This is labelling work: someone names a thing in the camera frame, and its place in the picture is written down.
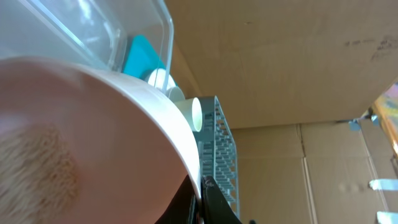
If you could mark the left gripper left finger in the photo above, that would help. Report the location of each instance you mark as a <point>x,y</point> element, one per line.
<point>183,208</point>

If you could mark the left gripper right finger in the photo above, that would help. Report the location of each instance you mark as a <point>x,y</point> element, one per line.
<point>214,207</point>

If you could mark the small pink-white bowl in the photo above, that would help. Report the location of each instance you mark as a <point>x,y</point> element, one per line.
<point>131,145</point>

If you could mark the grey dishwasher rack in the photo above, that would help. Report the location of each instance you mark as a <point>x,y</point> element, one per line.
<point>217,150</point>

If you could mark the pale green cup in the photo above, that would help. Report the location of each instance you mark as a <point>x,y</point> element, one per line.
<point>192,112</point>

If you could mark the grey bowl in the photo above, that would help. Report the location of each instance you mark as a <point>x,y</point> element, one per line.
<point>175,94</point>

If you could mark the large white plate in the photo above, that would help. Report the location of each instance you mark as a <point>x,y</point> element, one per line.
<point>160,79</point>

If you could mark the white rice pile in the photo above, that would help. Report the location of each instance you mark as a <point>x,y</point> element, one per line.
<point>39,177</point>

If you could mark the teal serving tray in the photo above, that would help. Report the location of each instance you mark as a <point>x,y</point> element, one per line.
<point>141,58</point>

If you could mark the clear plastic bin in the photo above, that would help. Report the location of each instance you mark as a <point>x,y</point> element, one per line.
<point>89,32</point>

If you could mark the cardboard wall panel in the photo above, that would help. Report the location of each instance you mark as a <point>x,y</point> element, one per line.
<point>294,78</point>

